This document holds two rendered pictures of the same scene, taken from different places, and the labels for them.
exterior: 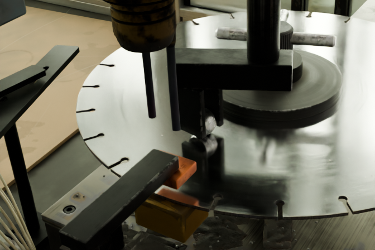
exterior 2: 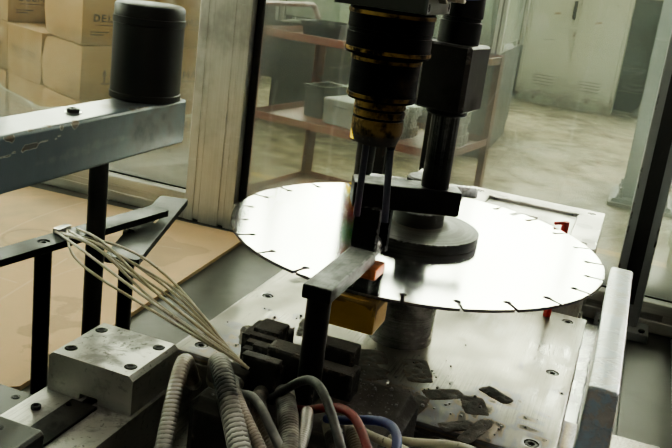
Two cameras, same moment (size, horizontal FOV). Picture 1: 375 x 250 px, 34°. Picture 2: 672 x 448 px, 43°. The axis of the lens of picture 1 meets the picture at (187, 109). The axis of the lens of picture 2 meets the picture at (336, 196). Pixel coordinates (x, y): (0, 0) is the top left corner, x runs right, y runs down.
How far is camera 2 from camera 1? 0.30 m
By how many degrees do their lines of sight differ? 21
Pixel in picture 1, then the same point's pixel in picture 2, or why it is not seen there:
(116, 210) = (344, 275)
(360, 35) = (477, 210)
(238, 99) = (393, 234)
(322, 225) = (456, 368)
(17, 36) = (30, 215)
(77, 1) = not seen: hidden behind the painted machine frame
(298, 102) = (447, 241)
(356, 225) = (487, 370)
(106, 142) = (281, 256)
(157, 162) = (360, 254)
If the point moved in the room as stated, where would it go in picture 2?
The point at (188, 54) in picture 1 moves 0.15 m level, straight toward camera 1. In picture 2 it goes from (370, 179) to (434, 244)
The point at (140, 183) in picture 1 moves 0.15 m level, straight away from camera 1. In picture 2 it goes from (354, 263) to (290, 198)
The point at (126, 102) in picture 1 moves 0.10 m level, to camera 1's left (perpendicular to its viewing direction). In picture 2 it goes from (283, 232) to (162, 227)
